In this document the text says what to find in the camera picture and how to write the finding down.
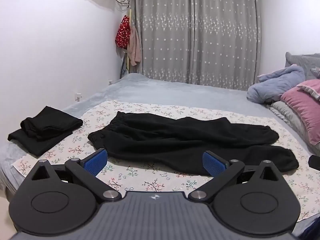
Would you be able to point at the floral printed cloth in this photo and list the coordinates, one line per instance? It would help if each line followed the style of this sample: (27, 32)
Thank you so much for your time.
(140, 172)

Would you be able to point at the grey star-patterned curtain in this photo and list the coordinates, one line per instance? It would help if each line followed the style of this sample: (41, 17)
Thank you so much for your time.
(200, 30)

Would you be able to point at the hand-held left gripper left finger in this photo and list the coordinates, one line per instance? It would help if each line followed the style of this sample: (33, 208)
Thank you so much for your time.
(96, 163)

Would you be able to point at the grey bed sheet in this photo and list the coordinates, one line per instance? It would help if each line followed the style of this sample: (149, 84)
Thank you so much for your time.
(162, 92)

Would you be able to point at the red floral garment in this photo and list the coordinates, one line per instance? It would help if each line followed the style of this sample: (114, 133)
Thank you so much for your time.
(123, 33)

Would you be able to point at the yellow pole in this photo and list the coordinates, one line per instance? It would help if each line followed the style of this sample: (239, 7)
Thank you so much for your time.
(130, 13)

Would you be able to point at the grey-blue cloth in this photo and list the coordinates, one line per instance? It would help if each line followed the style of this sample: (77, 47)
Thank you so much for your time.
(316, 71)

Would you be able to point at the grey headboard cushion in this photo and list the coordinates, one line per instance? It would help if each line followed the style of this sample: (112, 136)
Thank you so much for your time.
(300, 60)

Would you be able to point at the pink pillow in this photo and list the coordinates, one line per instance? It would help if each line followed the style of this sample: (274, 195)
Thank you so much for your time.
(312, 85)
(303, 107)

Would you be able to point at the black pants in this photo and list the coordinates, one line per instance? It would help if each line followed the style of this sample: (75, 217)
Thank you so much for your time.
(50, 123)
(190, 140)
(37, 146)

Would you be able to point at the black wall hook rack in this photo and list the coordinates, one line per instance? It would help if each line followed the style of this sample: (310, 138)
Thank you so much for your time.
(122, 1)

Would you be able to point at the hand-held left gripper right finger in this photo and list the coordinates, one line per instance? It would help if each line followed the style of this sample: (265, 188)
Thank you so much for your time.
(213, 163)

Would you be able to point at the blue-grey blanket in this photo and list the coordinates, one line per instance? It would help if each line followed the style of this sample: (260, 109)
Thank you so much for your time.
(277, 85)

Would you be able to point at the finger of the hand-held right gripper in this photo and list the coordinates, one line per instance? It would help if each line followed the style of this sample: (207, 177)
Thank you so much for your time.
(315, 163)

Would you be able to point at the dark leaning object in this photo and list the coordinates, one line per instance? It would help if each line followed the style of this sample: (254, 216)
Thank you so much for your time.
(124, 67)

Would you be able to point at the person's right leg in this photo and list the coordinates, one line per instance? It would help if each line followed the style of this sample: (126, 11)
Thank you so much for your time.
(311, 233)

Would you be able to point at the folded black pants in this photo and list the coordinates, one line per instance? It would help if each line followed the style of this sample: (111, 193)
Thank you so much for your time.
(50, 123)
(37, 146)

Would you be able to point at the pink towel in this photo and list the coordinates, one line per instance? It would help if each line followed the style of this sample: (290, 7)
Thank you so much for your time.
(135, 47)

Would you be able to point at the grey folded quilt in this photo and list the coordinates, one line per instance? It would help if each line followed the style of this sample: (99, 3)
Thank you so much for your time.
(287, 112)

